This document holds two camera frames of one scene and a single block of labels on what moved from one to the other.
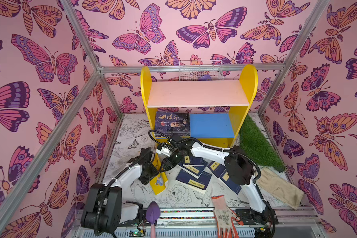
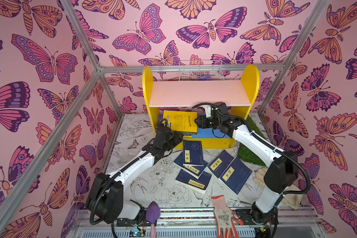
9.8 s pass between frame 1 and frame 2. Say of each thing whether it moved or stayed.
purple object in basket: stayed
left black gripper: moved
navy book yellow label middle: stayed
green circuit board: stayed
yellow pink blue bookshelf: stayed
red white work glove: stayed
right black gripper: moved
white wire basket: stayed
